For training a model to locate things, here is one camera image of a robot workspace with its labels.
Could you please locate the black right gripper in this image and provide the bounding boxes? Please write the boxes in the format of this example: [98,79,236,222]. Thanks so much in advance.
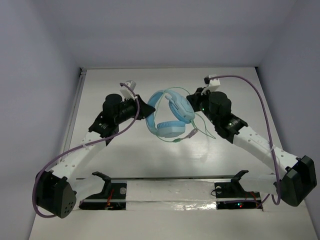
[188,86,219,126]

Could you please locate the green headphone cable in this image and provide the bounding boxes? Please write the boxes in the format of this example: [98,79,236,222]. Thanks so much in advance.
[151,86,217,145]

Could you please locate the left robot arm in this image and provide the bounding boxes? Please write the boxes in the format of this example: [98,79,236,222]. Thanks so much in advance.
[32,93,156,219]

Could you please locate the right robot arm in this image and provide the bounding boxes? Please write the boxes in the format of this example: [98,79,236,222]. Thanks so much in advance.
[186,88,317,207]

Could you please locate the white front panel board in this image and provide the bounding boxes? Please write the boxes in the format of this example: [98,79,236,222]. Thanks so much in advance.
[26,177,320,240]

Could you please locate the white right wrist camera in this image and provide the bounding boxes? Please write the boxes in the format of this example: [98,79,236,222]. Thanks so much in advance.
[201,74,221,95]

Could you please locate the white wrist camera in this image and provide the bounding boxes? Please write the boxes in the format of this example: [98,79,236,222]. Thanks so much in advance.
[201,74,221,95]
[120,80,136,100]

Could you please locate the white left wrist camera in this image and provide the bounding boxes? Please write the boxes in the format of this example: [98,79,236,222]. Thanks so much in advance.
[120,80,136,100]

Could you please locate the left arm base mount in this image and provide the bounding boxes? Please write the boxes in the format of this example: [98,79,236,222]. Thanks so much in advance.
[79,171,127,211]

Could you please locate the aluminium rail strip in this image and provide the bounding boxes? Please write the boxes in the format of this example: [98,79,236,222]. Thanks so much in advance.
[74,174,276,181]

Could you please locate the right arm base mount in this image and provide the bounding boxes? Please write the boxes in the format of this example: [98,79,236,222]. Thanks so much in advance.
[210,170,263,210]

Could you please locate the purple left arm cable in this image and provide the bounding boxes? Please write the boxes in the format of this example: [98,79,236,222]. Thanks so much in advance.
[32,82,141,218]

